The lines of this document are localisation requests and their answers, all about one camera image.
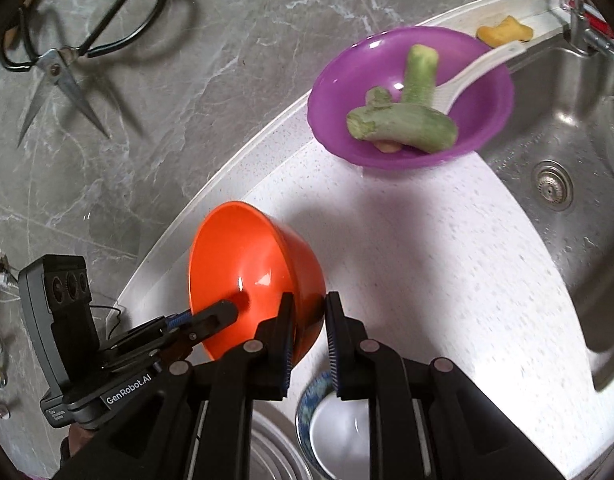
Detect stainless steel sink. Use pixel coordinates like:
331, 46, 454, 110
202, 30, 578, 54
479, 37, 614, 390

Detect orange plastic bowl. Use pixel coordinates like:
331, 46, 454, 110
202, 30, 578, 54
188, 200, 325, 364

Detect green vegetable stalk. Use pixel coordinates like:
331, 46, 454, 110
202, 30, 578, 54
346, 87, 458, 154

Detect purple plastic bowl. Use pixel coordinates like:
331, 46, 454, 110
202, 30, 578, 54
307, 26, 514, 170

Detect smaller white plate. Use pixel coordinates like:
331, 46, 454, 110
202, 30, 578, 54
249, 410, 313, 480

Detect white plastic spoon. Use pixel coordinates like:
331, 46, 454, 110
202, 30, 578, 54
432, 40, 527, 115

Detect green vegetable piece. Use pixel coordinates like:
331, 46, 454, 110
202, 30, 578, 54
401, 44, 439, 106

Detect black power cable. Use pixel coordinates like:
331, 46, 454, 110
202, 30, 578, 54
89, 302, 124, 340

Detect chrome faucet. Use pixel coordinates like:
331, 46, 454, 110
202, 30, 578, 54
560, 0, 614, 57

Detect black handled scissors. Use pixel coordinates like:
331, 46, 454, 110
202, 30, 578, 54
0, 0, 171, 149

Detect white bowl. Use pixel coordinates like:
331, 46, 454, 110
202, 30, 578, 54
309, 392, 370, 480

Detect green blue patterned bowl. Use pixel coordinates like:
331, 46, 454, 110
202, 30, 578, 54
294, 370, 335, 479

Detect yellow sponge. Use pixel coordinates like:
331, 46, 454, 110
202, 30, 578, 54
476, 15, 534, 48

